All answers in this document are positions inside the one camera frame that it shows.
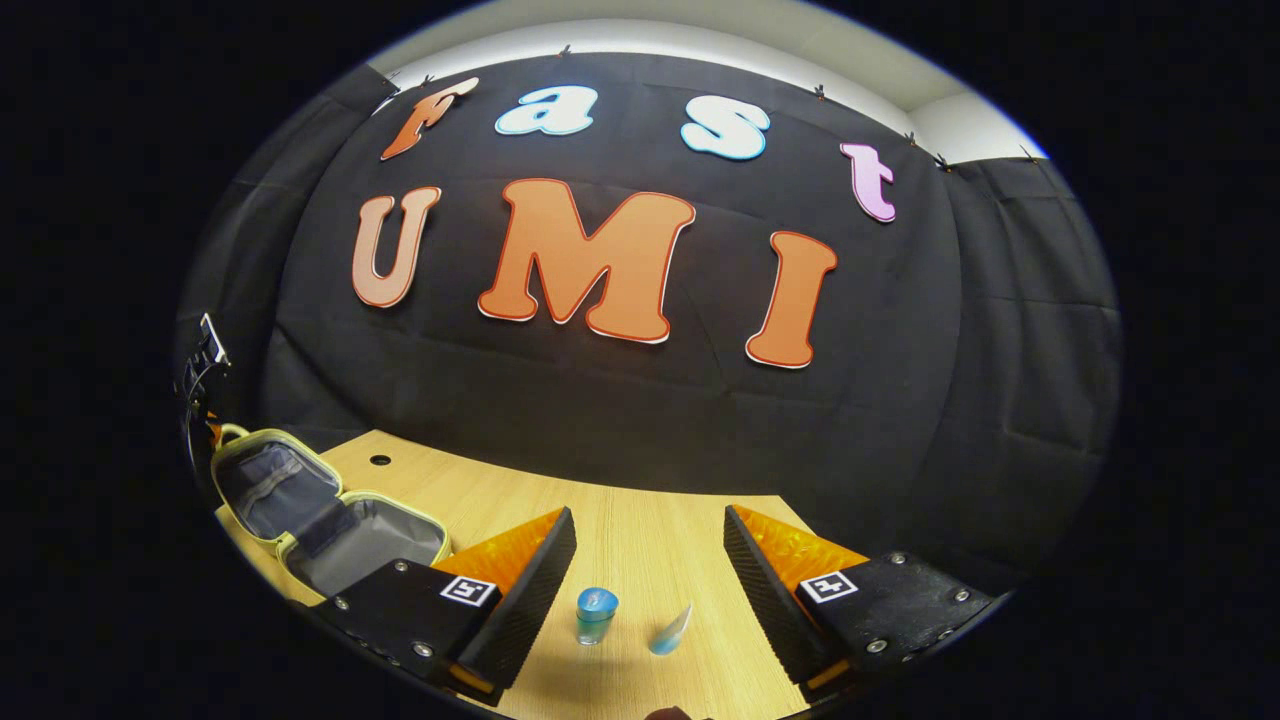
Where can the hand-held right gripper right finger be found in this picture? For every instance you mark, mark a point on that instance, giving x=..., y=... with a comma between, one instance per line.
x=770, y=590

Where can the white and blue tube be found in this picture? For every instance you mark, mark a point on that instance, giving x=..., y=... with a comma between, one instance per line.
x=668, y=635

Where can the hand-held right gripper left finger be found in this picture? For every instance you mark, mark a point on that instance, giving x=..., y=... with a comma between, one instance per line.
x=525, y=590

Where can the blue skin care bottle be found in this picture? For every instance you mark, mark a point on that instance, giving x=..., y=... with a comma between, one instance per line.
x=596, y=615

